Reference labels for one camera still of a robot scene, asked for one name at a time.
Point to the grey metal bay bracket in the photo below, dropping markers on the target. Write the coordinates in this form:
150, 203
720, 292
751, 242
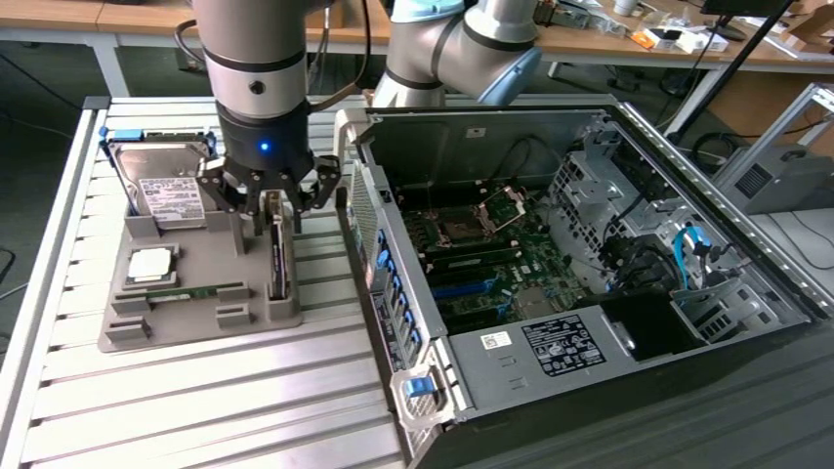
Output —
724, 312

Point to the grey metal drive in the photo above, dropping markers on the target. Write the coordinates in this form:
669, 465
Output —
573, 17

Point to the cardboard box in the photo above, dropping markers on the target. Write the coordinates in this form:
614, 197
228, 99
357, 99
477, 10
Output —
815, 29

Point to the grey computer box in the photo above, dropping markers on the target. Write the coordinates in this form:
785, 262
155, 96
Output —
783, 181

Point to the hard disk in blue caddy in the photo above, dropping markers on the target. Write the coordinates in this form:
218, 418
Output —
163, 176

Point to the grey parts rack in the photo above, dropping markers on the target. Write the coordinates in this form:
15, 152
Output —
195, 322

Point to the green motherboard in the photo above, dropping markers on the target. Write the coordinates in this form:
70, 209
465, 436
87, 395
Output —
541, 264

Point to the green RAM stick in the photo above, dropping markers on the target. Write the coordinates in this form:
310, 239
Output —
186, 292

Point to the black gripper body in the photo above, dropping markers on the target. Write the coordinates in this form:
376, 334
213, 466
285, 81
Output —
261, 137

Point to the wooden desk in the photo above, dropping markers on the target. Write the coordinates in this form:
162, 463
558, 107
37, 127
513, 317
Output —
59, 19
665, 55

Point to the black monitor stand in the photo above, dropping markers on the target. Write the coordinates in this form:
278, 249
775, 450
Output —
724, 24

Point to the silver chipset heat sink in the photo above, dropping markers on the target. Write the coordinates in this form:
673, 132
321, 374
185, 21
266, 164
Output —
537, 301

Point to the black stand pole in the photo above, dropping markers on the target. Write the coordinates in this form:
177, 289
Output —
731, 73

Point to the blue case latch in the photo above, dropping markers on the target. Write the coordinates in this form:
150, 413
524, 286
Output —
418, 387

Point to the CPU socket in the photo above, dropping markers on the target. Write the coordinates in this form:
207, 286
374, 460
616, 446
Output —
464, 227

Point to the blue expansion slot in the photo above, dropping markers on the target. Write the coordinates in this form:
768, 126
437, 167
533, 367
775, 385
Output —
462, 289

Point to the black expansion slot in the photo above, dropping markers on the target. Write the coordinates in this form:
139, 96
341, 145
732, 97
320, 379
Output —
473, 256
460, 269

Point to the graphics card with metal bracket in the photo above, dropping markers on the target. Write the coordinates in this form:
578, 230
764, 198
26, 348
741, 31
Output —
280, 254

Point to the aluminium frame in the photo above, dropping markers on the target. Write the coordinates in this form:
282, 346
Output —
812, 98

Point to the silver CPU chip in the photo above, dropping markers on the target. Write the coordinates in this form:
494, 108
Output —
151, 266

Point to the open PC case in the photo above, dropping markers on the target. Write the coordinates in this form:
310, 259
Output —
392, 293

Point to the metal socket cover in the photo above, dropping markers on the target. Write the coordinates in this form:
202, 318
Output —
504, 207

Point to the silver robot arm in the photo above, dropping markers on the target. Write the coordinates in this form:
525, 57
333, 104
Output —
252, 49

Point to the orange and white box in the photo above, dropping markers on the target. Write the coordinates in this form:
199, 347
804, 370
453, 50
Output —
652, 39

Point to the grey perforated disk bay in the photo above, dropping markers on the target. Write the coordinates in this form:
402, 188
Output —
586, 185

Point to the white mug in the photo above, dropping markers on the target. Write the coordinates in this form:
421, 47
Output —
628, 6

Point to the grey power supply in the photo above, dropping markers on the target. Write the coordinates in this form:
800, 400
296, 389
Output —
509, 371

